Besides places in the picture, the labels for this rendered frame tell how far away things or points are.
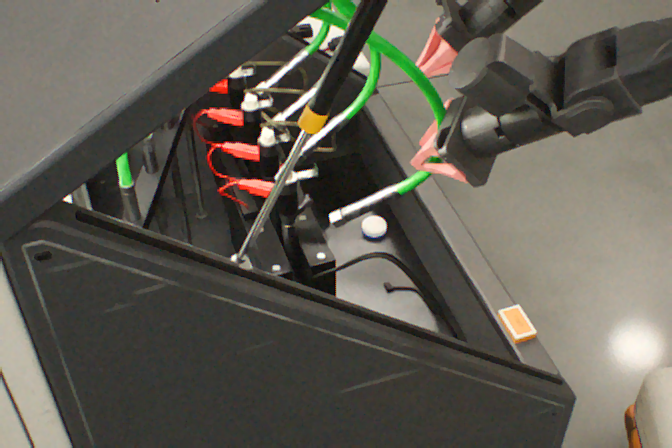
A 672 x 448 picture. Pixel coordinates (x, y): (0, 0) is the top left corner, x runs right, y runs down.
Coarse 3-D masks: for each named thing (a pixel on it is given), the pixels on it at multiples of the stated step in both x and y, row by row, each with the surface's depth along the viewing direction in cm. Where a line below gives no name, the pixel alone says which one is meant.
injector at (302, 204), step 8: (288, 184) 123; (296, 184) 124; (288, 192) 124; (296, 192) 125; (280, 200) 125; (288, 200) 125; (296, 200) 126; (304, 200) 127; (312, 200) 128; (280, 208) 126; (288, 208) 126; (296, 208) 127; (304, 208) 128; (280, 216) 128; (288, 216) 127; (296, 216) 128; (288, 224) 129; (288, 232) 130; (288, 240) 131; (288, 248) 132; (288, 256) 133; (296, 256) 134; (296, 264) 135; (296, 272) 136; (296, 280) 137
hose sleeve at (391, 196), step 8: (392, 184) 114; (384, 192) 114; (392, 192) 113; (360, 200) 116; (368, 200) 115; (376, 200) 114; (384, 200) 114; (392, 200) 114; (344, 208) 117; (352, 208) 116; (360, 208) 115; (368, 208) 115; (376, 208) 115; (344, 216) 116; (352, 216) 116
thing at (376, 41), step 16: (320, 16) 96; (336, 16) 96; (384, 48) 99; (400, 64) 100; (416, 80) 101; (432, 96) 103; (432, 160) 110; (128, 176) 114; (416, 176) 112; (128, 192) 115; (400, 192) 113
